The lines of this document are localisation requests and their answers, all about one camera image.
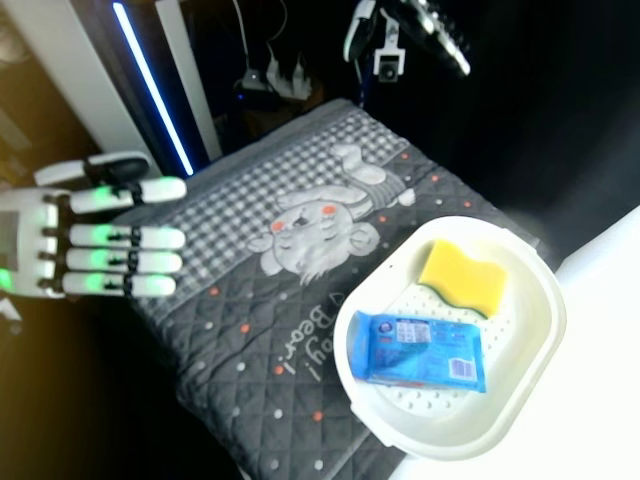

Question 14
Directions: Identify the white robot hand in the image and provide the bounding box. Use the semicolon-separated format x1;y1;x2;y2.
0;151;188;300
343;0;472;76

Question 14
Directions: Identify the yellow green sponge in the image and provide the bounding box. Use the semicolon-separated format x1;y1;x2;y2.
418;239;509;319

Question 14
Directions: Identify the blue wet wipes pack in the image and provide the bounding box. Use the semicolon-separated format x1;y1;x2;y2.
348;309;489;396

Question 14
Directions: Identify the white plastic basket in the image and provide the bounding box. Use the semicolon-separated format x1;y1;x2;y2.
332;215;569;461

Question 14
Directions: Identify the white power strip with plugs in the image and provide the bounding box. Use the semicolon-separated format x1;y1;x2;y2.
264;47;314;99

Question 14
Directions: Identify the white round adapter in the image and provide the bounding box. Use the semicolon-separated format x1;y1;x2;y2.
242;68;274;92

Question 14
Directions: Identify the blue white light strip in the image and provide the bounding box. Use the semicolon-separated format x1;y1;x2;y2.
112;2;195;176

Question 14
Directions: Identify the grey quilt with bear print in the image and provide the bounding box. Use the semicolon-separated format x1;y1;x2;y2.
102;97;541;480

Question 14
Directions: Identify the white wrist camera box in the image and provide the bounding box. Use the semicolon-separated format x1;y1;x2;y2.
373;24;405;83

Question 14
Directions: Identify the white cabinet frame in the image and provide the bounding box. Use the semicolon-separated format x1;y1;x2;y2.
2;0;224;201

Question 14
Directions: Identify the thin white cable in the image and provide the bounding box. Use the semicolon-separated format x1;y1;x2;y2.
232;0;252;71

